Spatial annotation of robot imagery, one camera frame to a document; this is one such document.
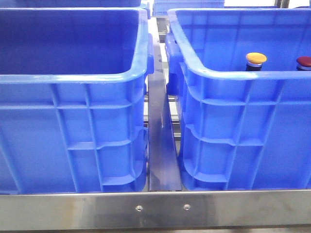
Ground rear blue plastic bin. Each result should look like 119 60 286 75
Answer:
153 0 225 16

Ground stainless steel front rail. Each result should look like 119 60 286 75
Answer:
0 190 311 231

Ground yellow mushroom push button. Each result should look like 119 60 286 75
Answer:
245 52 267 71

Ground blue plastic bin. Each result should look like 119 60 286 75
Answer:
0 8 154 195
153 0 225 16
165 8 311 190

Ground left blue plastic bin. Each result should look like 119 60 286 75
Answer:
0 8 154 195

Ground right blue plastic bin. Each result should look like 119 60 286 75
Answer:
165 8 311 190

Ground metal divider bar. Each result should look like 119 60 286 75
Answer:
148 39 182 192

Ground rear left blue bin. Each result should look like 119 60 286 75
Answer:
0 0 150 10

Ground red mushroom push button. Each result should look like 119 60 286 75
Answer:
296 56 311 71

